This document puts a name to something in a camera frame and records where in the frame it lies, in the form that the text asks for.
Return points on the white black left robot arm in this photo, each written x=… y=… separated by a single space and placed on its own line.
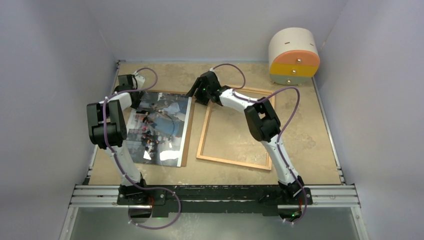
x=107 y=129

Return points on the printed colour photo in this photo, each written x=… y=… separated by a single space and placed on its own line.
x=159 y=129

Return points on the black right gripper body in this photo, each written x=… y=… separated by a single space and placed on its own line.
x=202 y=94

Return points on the brown cardboard backing board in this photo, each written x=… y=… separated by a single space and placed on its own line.
x=187 y=132

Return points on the round white drawer cabinet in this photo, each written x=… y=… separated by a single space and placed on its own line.
x=293 y=57

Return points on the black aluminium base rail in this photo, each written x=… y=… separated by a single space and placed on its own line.
x=267 y=200

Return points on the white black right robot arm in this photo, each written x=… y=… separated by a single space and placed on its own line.
x=263 y=124

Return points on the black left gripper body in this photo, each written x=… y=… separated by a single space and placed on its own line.
x=140 y=95

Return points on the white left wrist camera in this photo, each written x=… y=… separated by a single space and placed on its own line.
x=138 y=81

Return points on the light wooden picture frame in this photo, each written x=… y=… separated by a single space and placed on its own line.
x=225 y=138

